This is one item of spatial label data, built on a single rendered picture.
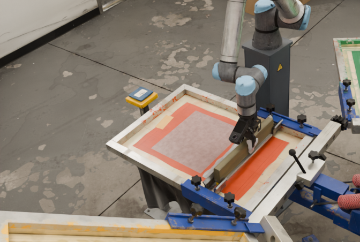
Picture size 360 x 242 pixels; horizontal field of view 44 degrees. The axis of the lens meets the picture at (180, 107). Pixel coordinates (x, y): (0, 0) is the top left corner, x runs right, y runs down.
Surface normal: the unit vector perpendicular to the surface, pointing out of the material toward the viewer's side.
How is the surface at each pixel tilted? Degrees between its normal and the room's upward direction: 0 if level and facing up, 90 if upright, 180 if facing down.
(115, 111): 0
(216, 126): 0
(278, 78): 90
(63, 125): 0
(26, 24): 90
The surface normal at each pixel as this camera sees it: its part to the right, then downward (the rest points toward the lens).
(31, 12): 0.76, 0.31
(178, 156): -0.13, -0.80
